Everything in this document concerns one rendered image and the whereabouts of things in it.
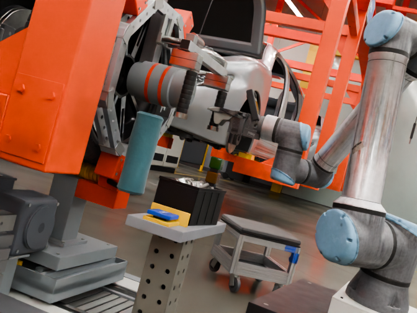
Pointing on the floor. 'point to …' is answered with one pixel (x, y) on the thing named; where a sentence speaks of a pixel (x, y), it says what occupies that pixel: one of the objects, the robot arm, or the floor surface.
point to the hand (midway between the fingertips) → (213, 108)
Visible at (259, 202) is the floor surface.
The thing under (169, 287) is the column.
